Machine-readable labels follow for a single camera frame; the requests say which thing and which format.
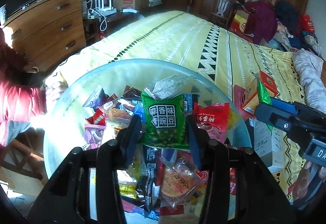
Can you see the wooden chest of drawers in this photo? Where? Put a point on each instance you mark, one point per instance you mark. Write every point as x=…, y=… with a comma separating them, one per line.
x=47, y=32

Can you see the white carton box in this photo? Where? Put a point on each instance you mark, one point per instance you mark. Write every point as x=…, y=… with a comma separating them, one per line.
x=268, y=145

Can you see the yellow patterned bed sheet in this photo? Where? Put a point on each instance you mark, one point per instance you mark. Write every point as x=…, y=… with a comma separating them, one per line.
x=149, y=50

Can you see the maroon garment pile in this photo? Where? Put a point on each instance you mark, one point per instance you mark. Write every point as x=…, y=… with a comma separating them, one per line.
x=262, y=21

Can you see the red snack packet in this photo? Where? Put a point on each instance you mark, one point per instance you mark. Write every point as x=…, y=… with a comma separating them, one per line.
x=214, y=119

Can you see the green pea snack packet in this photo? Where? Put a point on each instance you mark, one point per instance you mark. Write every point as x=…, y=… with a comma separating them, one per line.
x=165, y=122

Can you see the person in red clothing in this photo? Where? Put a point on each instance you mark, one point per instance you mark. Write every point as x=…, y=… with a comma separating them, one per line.
x=19, y=103

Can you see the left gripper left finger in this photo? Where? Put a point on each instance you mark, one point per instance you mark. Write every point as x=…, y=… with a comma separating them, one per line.
x=116, y=154

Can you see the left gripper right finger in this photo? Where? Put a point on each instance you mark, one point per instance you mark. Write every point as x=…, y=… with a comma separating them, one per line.
x=212, y=156

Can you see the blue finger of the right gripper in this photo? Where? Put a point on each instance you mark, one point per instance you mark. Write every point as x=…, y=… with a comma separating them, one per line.
x=285, y=106

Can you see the white wifi router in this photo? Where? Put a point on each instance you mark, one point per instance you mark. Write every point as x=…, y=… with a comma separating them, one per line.
x=98, y=7

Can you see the red orange gift box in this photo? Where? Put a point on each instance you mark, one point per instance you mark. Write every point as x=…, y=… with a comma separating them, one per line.
x=246, y=99

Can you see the clear cracker packet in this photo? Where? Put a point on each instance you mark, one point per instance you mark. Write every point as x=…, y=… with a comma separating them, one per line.
x=180, y=181

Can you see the person's right hand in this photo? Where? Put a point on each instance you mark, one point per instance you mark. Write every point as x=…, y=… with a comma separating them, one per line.
x=301, y=187

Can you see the wooden chair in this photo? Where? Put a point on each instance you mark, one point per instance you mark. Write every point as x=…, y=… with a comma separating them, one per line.
x=222, y=12

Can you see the small green snack packet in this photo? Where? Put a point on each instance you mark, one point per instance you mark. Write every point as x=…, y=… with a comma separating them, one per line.
x=263, y=95

